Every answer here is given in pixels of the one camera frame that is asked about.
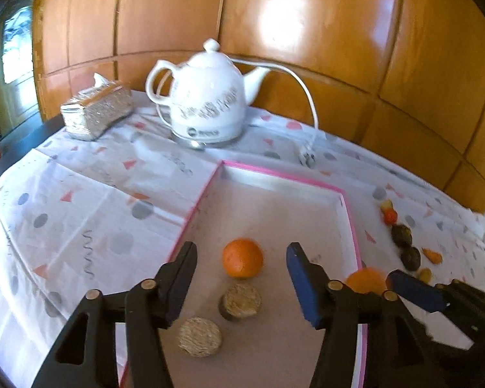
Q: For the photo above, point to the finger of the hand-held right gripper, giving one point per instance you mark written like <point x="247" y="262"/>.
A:
<point x="416" y="289"/>

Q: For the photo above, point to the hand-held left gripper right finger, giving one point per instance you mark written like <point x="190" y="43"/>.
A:
<point x="303" y="287"/>

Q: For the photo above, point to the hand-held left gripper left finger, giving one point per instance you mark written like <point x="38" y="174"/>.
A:
<point x="182" y="279"/>

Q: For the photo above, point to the brown potato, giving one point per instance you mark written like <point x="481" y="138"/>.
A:
<point x="425" y="275"/>

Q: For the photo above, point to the orange carrot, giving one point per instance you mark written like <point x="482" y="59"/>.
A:
<point x="432" y="255"/>

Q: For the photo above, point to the orange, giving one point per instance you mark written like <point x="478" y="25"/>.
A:
<point x="242" y="258"/>
<point x="365" y="281"/>

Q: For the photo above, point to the dark brown oblong avocado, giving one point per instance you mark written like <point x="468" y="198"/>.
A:
<point x="401" y="235"/>

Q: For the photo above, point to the red tomato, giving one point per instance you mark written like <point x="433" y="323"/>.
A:
<point x="389" y="217"/>

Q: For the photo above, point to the pink-edged shallow box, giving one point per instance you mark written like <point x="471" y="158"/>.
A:
<point x="266" y="218"/>

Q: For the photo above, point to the tan-ended brown cylinder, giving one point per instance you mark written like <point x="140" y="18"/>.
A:
<point x="240" y="301"/>
<point x="199" y="336"/>

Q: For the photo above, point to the printed plastic tablecloth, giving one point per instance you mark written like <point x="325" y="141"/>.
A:
<point x="85" y="194"/>

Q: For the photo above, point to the silver kettle base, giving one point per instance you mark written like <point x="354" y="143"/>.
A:
<point x="194" y="142"/>

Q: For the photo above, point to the silver glitter tissue box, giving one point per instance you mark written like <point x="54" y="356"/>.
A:
<point x="95" y="111"/>

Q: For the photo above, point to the white ceramic electric kettle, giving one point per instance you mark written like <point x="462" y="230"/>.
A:
<point x="206" y="89"/>

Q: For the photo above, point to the wooden glass door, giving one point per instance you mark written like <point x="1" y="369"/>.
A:
<point x="8" y="68"/>

